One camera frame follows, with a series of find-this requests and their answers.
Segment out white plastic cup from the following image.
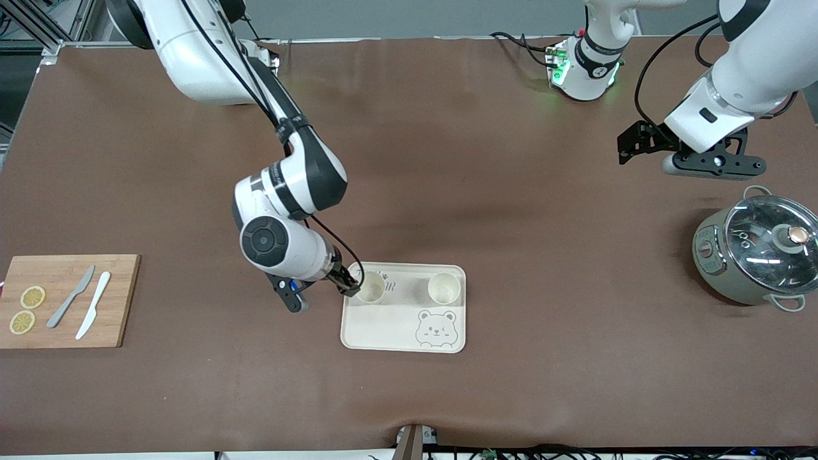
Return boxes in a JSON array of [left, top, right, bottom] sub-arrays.
[[428, 272, 462, 305], [355, 270, 387, 303]]

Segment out cream tray with bear print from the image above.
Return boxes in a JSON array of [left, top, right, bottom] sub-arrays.
[[340, 261, 467, 354]]

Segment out glass pot lid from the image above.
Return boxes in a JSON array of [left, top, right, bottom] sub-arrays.
[[724, 195, 818, 296]]

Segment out wooden cutting board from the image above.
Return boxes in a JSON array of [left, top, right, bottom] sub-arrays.
[[0, 254, 141, 349]]

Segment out white plastic knife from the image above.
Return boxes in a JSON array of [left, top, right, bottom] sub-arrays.
[[75, 272, 112, 341]]

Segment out grey plastic knife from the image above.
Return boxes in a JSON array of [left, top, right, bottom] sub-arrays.
[[47, 265, 96, 329]]

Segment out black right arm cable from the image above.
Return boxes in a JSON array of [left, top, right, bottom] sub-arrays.
[[181, 0, 367, 298]]

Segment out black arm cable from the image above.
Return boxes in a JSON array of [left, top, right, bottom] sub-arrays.
[[181, 0, 367, 298], [633, 13, 724, 139]]

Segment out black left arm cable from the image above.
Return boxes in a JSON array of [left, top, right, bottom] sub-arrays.
[[633, 13, 724, 139]]

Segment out black left base cables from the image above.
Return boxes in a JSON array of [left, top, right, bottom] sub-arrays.
[[490, 30, 554, 68]]

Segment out metal table clamp bracket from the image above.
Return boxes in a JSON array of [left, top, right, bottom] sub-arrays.
[[394, 424, 440, 460]]

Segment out black right base cable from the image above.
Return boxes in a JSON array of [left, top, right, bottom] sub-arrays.
[[242, 14, 283, 47]]

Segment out aluminium frame profile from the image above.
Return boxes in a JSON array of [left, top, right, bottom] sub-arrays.
[[0, 0, 98, 59]]

